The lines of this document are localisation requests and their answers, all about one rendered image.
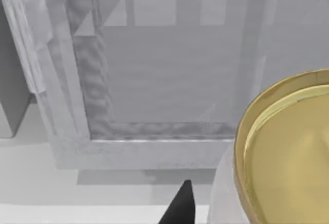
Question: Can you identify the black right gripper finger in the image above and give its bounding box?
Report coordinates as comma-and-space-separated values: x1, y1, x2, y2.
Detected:
157, 179, 197, 224

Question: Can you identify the gold and white round cup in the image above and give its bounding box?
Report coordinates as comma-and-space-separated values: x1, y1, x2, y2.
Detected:
208, 67, 329, 224

